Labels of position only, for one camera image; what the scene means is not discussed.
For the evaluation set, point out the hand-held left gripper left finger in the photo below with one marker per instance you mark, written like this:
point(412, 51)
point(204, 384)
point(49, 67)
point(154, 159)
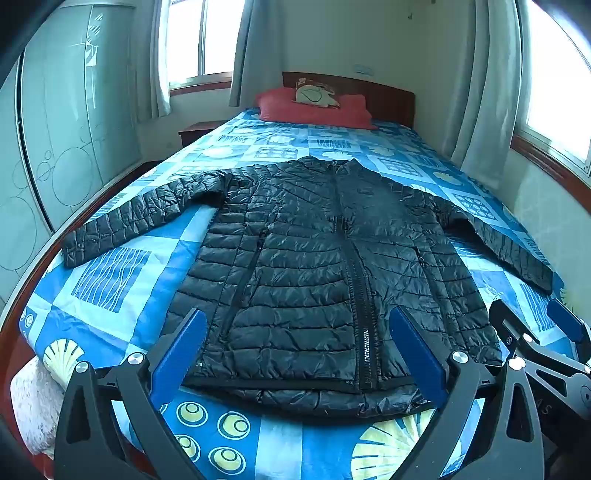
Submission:
point(178, 350)

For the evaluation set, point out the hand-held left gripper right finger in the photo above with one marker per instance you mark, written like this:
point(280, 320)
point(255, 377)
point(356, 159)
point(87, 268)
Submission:
point(418, 355)

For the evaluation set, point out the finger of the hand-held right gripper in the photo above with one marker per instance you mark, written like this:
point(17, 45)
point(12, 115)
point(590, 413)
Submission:
point(568, 321)
point(508, 319)

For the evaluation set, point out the black puffer jacket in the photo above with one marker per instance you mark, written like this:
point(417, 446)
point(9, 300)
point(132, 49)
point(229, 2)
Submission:
point(295, 240)

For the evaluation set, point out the bed with blue patterned cover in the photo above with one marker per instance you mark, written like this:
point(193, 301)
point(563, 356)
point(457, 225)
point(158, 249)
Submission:
point(115, 277)

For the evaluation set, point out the white fluffy cloth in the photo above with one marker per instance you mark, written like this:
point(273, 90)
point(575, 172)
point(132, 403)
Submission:
point(37, 406)

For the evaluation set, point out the wooden nightstand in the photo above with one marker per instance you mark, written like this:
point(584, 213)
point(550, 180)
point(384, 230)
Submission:
point(198, 131)

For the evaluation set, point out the grey curtain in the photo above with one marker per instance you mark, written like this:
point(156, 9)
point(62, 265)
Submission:
point(258, 50)
point(494, 92)
point(152, 69)

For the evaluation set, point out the wood framed window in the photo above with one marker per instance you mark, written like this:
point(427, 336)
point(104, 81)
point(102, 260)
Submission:
point(554, 83)
point(203, 41)

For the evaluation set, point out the frosted glass wardrobe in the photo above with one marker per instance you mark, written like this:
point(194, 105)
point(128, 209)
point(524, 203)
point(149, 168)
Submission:
point(69, 115)

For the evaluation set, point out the red pillow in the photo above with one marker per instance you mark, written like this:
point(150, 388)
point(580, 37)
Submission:
point(277, 108)

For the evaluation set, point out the printed cream cushion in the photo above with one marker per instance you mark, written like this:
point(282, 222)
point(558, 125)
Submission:
point(314, 94)

